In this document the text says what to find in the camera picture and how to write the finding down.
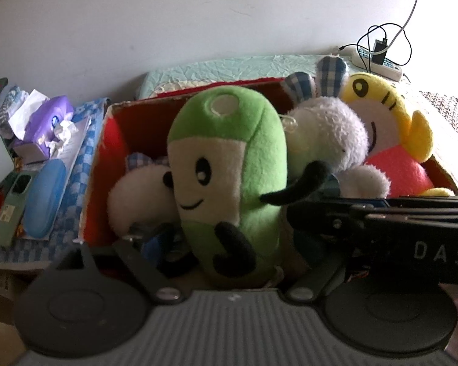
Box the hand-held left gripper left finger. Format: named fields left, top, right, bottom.
left=76, top=235, right=184, bottom=306

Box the blue checkered cloth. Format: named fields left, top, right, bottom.
left=0, top=97, right=111, bottom=271

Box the white power strip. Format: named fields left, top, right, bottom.
left=349, top=46, right=403, bottom=81

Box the purple tissue pack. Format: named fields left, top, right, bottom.
left=13, top=95, right=75, bottom=161

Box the green plush toy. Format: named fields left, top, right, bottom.
left=167, top=87, right=331, bottom=288

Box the white plush toy checked bow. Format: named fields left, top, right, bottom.
left=107, top=152, right=180, bottom=239

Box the green printed bed sheet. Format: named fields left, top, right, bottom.
left=137, top=53, right=458, bottom=184

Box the red cardboard box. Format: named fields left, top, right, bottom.
left=78, top=78, right=458, bottom=275

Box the brown patterned sofa cover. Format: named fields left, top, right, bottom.
left=420, top=91, right=458, bottom=149

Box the blue glasses case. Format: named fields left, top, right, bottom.
left=23, top=159, right=67, bottom=239

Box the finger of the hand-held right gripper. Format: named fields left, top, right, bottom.
left=286, top=198, right=369, bottom=245
left=330, top=196, right=458, bottom=214

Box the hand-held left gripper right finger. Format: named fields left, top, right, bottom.
left=285, top=253, right=352, bottom=305

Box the white cable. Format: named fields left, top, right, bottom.
left=382, top=0, right=428, bottom=46

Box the crumpled white tissue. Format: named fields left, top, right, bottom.
left=46, top=120, right=79, bottom=157

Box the yellow plush tiger pink belly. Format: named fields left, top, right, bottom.
left=340, top=72, right=455, bottom=199

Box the black charger plug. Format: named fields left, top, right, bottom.
left=371, top=37, right=388, bottom=65

